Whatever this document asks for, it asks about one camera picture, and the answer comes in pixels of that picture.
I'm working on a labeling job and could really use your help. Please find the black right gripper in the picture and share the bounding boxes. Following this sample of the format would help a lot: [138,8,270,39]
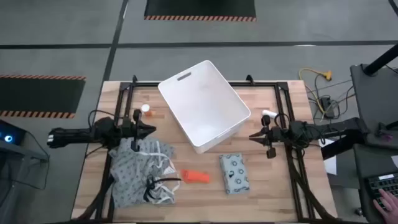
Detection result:
[248,114,282,159]

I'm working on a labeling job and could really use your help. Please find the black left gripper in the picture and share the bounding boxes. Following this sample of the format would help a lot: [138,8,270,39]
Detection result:
[123,108,157,152]

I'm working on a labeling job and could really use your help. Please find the grey patterned cloth pack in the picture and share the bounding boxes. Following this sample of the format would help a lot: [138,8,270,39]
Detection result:
[218,152,251,195]

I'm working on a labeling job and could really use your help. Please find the white perforated plastic bin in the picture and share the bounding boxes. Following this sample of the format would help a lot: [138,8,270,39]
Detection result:
[157,60,251,154]

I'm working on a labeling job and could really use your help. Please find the orange pill bottle white cap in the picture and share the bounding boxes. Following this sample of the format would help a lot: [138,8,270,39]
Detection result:
[141,104,156,118]

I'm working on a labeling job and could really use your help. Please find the grey patterned hospital gown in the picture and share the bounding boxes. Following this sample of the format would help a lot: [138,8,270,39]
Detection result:
[108,136,182,208]

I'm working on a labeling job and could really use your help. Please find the orange bandage roll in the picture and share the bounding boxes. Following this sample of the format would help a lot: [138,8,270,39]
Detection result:
[180,169,211,185]

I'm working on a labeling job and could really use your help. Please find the black power strip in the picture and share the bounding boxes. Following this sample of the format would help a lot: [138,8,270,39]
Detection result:
[320,96,336,119]

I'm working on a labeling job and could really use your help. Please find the white paper sheet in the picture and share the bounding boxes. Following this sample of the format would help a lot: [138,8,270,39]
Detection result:
[318,138,338,175]

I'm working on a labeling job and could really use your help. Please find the black hazard-striped floor mat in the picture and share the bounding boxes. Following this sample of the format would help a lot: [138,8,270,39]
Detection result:
[0,74,86,119]
[144,0,257,22]

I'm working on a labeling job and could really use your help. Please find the grey cart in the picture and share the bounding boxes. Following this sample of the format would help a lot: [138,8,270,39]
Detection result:
[349,63,398,224]

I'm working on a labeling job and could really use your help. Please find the black keyboard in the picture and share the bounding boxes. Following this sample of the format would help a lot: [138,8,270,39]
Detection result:
[366,172,398,207]

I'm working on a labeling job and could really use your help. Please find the black box with blue light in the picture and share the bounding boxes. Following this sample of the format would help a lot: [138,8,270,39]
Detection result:
[0,119,27,146]

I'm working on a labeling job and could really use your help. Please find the black pole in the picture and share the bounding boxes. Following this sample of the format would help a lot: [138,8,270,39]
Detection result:
[363,43,398,76]

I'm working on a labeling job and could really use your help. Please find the person's hand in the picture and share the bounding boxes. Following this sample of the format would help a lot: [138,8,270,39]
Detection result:
[373,189,398,223]

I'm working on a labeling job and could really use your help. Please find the black metal table frame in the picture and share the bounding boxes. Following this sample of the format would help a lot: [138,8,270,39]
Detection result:
[81,74,341,224]

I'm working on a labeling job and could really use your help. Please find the black strap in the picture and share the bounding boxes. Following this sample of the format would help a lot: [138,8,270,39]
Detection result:
[143,175,182,202]

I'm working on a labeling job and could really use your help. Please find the yellow extension cable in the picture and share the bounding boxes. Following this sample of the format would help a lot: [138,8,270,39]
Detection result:
[298,68,333,108]

